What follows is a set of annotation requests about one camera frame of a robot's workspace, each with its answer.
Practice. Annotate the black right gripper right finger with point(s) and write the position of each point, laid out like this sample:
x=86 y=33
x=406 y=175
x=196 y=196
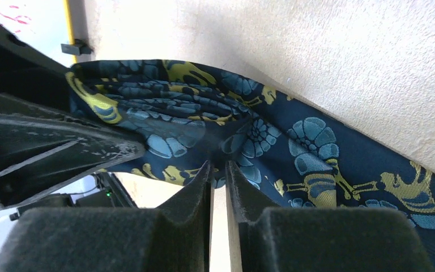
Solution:
x=264 y=236

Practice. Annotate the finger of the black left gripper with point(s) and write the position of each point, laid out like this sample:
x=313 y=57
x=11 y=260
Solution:
x=30 y=75
x=42 y=149

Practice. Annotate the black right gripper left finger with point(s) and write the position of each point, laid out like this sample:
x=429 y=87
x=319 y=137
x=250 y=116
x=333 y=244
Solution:
x=174 y=236

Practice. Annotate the navy blue shell pattern tie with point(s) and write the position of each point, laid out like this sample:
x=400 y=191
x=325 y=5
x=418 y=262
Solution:
x=187 y=113

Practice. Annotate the yellow framed whiteboard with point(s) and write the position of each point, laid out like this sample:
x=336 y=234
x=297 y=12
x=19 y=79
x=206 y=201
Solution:
x=57 y=29

